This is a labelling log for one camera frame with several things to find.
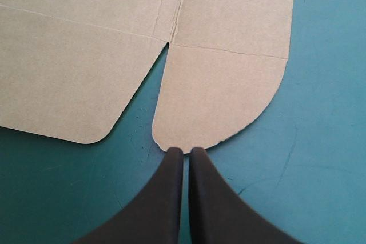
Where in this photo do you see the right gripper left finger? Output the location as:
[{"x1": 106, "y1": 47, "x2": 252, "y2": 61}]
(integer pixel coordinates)
[{"x1": 71, "y1": 146, "x2": 184, "y2": 244}]

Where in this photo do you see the brown cardboard box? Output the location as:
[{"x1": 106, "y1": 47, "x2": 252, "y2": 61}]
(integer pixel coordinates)
[{"x1": 0, "y1": 0, "x2": 297, "y2": 155}]

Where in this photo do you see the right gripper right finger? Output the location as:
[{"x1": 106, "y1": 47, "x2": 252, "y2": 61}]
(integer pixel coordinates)
[{"x1": 189, "y1": 147, "x2": 297, "y2": 244}]

